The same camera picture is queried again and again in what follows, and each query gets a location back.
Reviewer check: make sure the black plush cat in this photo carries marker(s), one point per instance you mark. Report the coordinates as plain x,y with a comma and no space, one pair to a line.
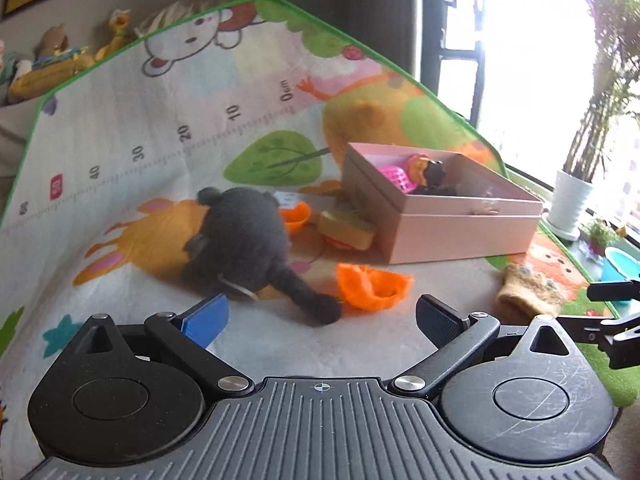
245,240

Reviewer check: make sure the yellow plush toy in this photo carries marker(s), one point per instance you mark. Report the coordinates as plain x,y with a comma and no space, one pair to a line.
45,77

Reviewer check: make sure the yellow plush duck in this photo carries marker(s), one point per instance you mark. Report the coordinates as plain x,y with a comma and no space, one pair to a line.
115,35

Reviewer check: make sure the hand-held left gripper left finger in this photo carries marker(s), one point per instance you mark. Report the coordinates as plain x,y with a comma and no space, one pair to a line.
207,317

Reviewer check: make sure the light blue plastic container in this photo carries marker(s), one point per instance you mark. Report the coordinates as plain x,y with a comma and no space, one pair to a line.
620,265

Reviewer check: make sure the bamboo plant in white pot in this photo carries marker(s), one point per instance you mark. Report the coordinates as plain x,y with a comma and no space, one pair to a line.
570,200

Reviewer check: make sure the printed cartoon play mat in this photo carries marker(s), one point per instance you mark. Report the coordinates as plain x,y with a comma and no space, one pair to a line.
150,125

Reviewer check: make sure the orange felt piece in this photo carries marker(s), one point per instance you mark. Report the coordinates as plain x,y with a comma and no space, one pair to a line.
370,287

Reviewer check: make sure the dark window frame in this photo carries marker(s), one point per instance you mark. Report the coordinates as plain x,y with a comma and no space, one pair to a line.
430,60

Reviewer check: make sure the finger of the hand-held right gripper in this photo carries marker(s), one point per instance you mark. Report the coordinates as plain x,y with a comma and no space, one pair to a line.
615,290
580,324

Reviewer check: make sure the pink plastic toy basket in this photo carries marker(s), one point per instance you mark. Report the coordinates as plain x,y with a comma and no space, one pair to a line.
397,177

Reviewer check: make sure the orange plastic bowl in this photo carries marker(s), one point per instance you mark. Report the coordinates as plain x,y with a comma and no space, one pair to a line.
295,217

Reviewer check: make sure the brown teddy bear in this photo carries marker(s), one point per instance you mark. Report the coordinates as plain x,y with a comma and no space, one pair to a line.
52,40

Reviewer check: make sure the black plastic-wrapped toy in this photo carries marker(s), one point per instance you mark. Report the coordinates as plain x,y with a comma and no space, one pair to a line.
435,175

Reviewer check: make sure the yellow toy block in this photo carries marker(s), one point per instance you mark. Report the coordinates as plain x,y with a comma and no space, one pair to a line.
345,227

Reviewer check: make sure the pink round printed toy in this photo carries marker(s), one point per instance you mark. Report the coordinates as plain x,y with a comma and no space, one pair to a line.
416,167

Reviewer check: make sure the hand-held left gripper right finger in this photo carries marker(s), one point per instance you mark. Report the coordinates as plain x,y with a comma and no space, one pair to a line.
437,317

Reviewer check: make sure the pink cardboard box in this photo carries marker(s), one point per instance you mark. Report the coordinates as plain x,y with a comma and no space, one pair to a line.
450,235

